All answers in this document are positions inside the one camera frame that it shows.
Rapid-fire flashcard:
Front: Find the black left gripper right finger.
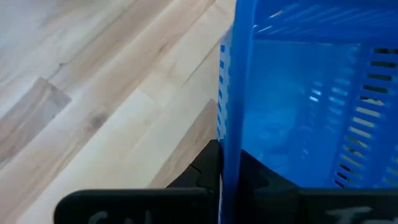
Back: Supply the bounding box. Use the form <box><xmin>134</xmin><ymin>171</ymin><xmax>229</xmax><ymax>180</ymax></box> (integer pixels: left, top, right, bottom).
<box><xmin>239</xmin><ymin>149</ymin><xmax>398</xmax><ymax>224</ymax></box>

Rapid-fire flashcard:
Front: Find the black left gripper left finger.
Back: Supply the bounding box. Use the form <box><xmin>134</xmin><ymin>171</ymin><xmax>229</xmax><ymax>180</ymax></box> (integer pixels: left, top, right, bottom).
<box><xmin>53</xmin><ymin>139</ymin><xmax>223</xmax><ymax>224</ymax></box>

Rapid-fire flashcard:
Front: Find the small blue plastic basket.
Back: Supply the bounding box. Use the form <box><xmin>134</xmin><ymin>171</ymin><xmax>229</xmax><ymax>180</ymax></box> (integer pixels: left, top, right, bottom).
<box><xmin>216</xmin><ymin>0</ymin><xmax>398</xmax><ymax>224</ymax></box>

